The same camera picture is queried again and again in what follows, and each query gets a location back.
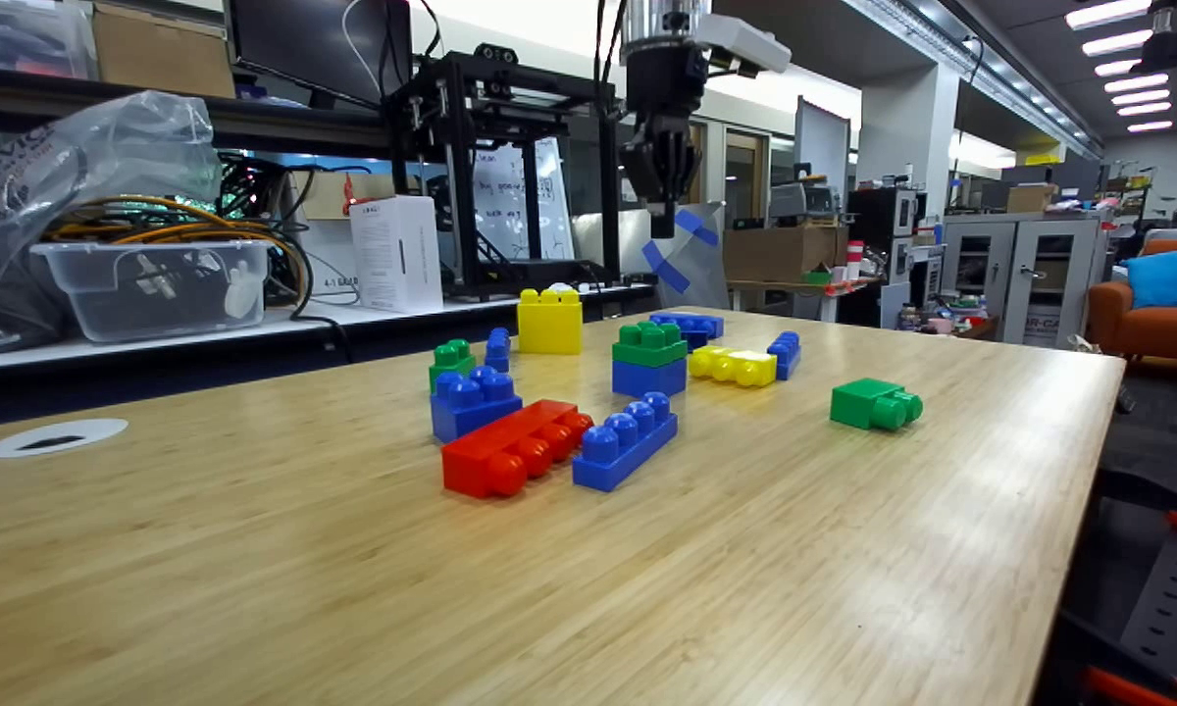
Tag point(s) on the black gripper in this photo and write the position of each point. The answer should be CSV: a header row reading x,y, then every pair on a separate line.
x,y
668,85

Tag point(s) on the blue square lego block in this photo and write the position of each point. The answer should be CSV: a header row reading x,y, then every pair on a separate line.
x,y
650,377
478,401

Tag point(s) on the brown cardboard box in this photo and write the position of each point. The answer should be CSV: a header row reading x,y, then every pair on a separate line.
x,y
786,256
170,52

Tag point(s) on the large yellow lego block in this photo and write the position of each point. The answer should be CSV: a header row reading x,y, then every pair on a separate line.
x,y
552,323

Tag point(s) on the yellow three-stud lego block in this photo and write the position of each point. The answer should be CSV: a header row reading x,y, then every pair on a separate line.
x,y
730,365

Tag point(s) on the white cardboard box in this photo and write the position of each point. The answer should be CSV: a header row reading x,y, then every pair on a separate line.
x,y
399,254

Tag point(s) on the large green lego block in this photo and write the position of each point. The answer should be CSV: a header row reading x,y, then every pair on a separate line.
x,y
876,404

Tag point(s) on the red lego block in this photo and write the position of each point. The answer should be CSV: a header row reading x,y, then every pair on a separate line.
x,y
510,448

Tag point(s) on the white cabinet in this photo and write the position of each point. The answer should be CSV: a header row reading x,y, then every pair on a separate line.
x,y
1005,264

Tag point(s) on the black monitor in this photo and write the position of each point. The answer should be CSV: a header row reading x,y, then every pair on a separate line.
x,y
315,46

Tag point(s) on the side bench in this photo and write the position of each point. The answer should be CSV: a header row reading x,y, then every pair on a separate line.
x,y
220,363

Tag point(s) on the orange sofa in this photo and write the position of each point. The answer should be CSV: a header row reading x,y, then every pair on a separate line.
x,y
1150,335

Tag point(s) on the clear plastic storage bin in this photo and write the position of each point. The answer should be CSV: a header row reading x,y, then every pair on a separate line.
x,y
158,290

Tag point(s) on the clear plastic bag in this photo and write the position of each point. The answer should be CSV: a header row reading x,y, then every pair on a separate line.
x,y
118,150

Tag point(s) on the black chair red trim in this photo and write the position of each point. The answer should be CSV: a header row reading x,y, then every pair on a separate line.
x,y
1139,601

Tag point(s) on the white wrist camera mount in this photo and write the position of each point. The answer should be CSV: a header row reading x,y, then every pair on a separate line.
x,y
747,41

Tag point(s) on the black 3D printer frame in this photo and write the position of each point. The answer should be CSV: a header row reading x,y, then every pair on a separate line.
x,y
461,196

